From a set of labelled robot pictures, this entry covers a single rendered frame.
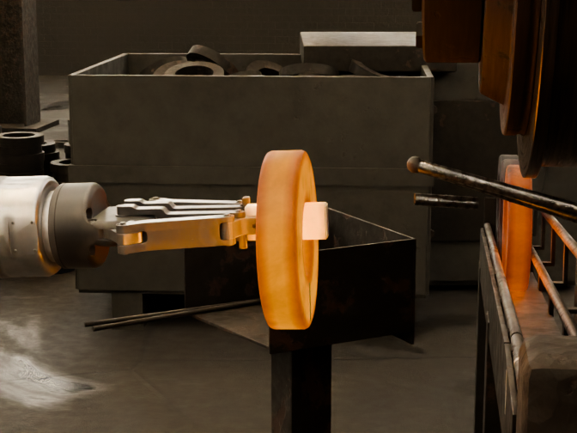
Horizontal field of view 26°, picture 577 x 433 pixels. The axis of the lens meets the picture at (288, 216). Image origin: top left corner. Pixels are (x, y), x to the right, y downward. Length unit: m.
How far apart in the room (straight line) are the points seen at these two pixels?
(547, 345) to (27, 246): 0.45
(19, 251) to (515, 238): 0.85
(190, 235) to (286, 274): 0.09
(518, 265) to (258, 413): 1.35
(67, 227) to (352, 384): 2.18
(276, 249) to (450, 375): 2.32
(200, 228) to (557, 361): 0.34
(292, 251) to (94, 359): 2.46
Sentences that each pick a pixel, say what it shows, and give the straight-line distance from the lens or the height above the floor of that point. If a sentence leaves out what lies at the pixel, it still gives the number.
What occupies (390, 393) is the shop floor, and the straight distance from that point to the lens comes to 3.15.
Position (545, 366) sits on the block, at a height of 0.80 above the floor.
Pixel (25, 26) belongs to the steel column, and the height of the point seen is 0.65.
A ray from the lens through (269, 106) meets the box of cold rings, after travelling 3.48.
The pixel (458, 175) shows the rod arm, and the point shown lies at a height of 0.90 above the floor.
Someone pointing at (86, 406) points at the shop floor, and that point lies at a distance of 3.09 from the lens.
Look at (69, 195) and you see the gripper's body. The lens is 1.09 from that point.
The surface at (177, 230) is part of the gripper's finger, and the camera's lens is 1.04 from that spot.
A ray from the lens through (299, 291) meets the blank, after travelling 1.01.
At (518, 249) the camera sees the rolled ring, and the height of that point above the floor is 0.67.
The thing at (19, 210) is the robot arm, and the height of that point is 0.85.
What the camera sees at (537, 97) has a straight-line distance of 0.90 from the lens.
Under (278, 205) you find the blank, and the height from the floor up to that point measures 0.87.
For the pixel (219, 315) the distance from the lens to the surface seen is 1.68.
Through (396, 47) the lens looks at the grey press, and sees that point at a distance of 3.84.
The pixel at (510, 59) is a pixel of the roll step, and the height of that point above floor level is 0.99.
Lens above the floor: 1.06
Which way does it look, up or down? 12 degrees down
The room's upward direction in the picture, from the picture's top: straight up
